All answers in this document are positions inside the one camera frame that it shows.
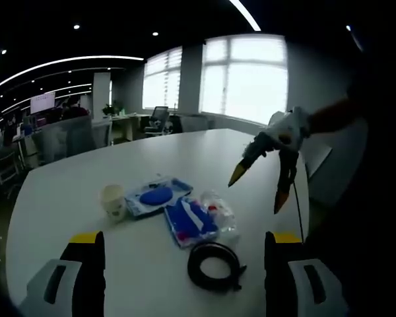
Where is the clear plastic water bottle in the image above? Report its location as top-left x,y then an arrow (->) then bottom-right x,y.
200,189 -> 241,245

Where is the black cable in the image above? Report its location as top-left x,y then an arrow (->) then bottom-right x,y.
187,241 -> 248,292

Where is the wooden office desk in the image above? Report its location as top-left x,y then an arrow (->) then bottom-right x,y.
112,114 -> 152,143

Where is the wall display screen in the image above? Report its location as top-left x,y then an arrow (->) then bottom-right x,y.
30,92 -> 56,114

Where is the window with blinds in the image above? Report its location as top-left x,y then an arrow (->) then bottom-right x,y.
142,46 -> 183,110

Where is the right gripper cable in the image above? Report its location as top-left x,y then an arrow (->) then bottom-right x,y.
292,178 -> 306,247

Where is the black office chair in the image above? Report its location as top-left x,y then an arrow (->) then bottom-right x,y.
144,106 -> 173,138

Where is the large bright window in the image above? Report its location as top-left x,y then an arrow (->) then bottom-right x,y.
201,34 -> 290,125

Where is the green potted plant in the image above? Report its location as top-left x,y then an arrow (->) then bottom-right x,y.
102,100 -> 125,116

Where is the blue sponge packet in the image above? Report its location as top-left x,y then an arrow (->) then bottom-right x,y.
124,176 -> 194,221

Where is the blue tissue pack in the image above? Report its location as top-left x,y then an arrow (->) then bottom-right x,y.
164,197 -> 222,249

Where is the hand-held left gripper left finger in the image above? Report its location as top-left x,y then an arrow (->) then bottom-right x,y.
18,230 -> 106,317

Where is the white table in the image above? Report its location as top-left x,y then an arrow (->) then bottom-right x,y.
6,127 -> 334,317

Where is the white paper cup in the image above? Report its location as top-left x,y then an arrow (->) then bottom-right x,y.
99,184 -> 126,224

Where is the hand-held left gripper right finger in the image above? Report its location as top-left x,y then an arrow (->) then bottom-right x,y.
264,230 -> 350,317

